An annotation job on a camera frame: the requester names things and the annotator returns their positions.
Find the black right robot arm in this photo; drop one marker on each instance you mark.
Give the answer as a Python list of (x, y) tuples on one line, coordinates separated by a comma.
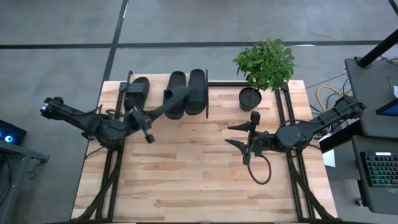
[(326, 119)]

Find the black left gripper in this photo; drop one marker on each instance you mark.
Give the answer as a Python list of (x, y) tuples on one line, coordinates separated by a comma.
[(141, 124)]

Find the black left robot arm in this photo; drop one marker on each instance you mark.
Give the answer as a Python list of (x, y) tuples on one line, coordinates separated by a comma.
[(77, 116)]

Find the green potted plant black pot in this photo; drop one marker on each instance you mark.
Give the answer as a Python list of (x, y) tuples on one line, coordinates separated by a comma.
[(264, 65)]

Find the grey metal cart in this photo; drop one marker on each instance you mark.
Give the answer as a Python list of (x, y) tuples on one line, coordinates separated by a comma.
[(18, 152)]

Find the black castor wheel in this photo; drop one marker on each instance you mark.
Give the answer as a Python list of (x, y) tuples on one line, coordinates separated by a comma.
[(359, 202)]

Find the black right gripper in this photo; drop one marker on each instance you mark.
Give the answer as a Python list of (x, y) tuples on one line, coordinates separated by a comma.
[(261, 143)]

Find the dark rubber slide sandal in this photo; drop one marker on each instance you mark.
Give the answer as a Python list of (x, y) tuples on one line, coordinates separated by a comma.
[(138, 85), (196, 93), (175, 79)]

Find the white paper sheet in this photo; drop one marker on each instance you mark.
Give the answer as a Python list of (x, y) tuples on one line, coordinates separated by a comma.
[(329, 158)]

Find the backlit computer keyboard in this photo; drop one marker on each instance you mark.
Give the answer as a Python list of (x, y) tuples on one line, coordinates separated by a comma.
[(382, 169)]

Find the grey keyboard desk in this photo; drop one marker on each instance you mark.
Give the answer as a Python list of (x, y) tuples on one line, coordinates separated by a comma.
[(360, 193)]

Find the black desk beam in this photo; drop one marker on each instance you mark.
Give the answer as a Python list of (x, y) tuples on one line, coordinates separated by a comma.
[(342, 137)]

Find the grey desk top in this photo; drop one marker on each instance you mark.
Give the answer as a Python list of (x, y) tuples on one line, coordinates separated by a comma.
[(370, 93)]

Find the black aluminium rig frame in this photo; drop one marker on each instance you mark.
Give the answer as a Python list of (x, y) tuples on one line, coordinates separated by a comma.
[(224, 84)]

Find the wooden shelf with black frame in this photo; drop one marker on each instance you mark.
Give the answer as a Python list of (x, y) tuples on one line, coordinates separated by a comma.
[(155, 90)]

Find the black device with blue light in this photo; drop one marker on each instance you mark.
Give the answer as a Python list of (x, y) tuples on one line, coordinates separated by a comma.
[(12, 132)]

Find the black slanted pole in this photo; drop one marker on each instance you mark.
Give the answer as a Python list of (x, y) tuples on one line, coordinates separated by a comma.
[(377, 48)]

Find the laptop with blue screen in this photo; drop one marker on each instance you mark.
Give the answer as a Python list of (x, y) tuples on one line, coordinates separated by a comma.
[(390, 109)]

